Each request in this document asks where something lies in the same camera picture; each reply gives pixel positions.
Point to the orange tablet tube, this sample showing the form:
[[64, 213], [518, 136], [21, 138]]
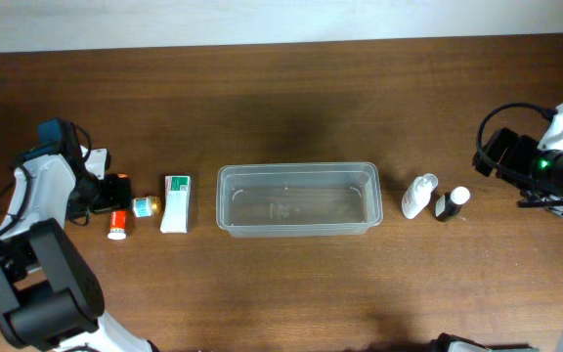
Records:
[[117, 225]]

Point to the dark bottle white cap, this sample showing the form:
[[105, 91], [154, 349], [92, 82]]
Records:
[[450, 204]]

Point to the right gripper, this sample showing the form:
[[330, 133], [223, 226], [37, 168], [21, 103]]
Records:
[[501, 155]]

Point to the clear plastic container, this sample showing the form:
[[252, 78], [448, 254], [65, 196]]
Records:
[[286, 200]]

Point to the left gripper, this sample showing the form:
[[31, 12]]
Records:
[[113, 192]]

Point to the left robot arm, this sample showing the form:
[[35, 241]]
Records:
[[50, 299]]

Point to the white spray bottle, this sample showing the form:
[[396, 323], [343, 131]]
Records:
[[418, 194]]

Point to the white green medicine box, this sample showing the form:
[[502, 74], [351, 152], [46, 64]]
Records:
[[177, 199]]

